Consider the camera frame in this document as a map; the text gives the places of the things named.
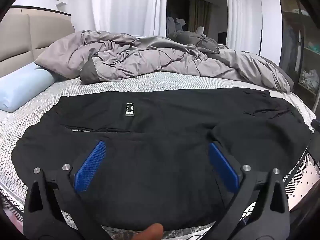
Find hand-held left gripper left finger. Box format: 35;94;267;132
23;140;107;240

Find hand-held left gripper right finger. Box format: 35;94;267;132
208;142;291;240

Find black pants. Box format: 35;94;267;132
11;89;313;232

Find person's left hand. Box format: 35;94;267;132
131;223;164;240

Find hexagon patterned bed mattress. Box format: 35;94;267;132
0;70;320;240

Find light blue pillow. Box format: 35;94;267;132
0;62;59;113

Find grey duvet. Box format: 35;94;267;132
35;30;292;94

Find dark grey blanket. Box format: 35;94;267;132
169;31;220;54

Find beige padded headboard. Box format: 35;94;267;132
0;12;75;78

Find dark open wardrobe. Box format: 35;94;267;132
277;0;320;110

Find white curtain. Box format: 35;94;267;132
225;0;263;55
91;0;167;37

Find brown curtain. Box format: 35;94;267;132
189;0;212;34

